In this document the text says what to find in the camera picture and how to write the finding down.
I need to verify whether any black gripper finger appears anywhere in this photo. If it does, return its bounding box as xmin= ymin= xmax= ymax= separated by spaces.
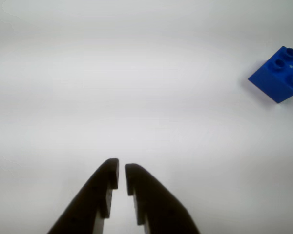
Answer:
xmin=46 ymin=158 xmax=120 ymax=234
xmin=125 ymin=163 xmax=201 ymax=234

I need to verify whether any blue lego brick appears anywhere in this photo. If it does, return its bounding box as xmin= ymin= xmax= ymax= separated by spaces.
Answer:
xmin=248 ymin=45 xmax=293 ymax=104

